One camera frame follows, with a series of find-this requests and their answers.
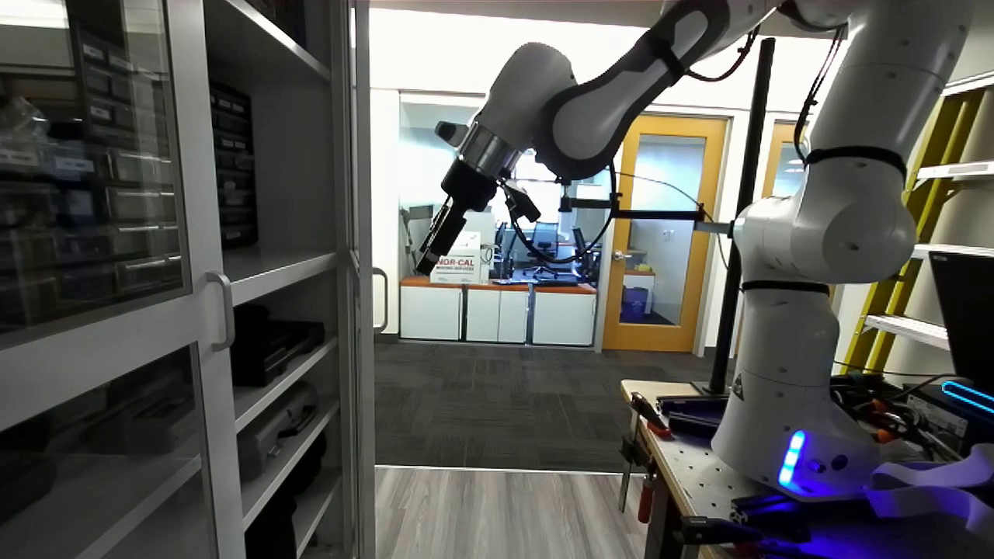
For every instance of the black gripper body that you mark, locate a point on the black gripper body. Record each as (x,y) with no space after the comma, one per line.
(469,187)

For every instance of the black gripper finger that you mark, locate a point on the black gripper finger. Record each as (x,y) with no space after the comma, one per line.
(429,248)
(451,227)

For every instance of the white framed glass cabinet door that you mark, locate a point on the white framed glass cabinet door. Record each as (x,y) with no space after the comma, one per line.
(362,207)

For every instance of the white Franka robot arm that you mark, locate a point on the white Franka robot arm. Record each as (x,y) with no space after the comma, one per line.
(829,227)

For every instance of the white low cabinet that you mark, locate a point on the white low cabinet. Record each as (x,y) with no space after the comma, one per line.
(565,317)
(429,312)
(498,314)

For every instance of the white storage cabinet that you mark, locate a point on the white storage cabinet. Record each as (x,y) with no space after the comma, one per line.
(291,266)

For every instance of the closed glass cabinet door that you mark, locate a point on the closed glass cabinet door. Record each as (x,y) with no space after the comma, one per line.
(191,187)

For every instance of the yellow framed glass door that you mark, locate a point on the yellow framed glass door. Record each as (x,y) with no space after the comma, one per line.
(775,155)
(715,227)

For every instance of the white box red print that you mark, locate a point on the white box red print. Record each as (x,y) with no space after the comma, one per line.
(463,266)

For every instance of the blue machine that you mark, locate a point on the blue machine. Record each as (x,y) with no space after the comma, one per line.
(531,253)

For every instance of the black electronic device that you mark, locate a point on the black electronic device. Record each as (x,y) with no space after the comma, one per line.
(274,345)

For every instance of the black horizontal stand bar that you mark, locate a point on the black horizontal stand bar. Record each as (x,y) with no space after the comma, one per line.
(656,214)

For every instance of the blue bin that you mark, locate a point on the blue bin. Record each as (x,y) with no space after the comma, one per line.
(634,302)

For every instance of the grey electronic device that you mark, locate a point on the grey electronic device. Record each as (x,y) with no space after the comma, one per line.
(278,426)

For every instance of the black vertical pole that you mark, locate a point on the black vertical pole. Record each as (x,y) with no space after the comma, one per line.
(746,207)

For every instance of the black box on table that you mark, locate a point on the black box on table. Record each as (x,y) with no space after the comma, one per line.
(697,413)

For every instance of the wooden perforated work table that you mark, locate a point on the wooden perforated work table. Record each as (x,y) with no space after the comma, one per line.
(685,471)

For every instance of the black drawer organizer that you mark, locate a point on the black drawer organizer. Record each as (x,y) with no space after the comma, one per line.
(93,236)

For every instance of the yellow ladder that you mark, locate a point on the yellow ladder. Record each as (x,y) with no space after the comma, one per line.
(911,236)

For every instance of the white shelving unit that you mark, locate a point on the white shelving unit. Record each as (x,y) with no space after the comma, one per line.
(957,248)

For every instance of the black monitor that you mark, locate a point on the black monitor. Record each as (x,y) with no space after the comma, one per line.
(969,322)

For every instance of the blue lit black device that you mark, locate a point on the blue lit black device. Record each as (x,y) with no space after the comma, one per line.
(966,395)

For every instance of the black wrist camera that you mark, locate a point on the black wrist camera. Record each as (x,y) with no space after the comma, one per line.
(451,132)

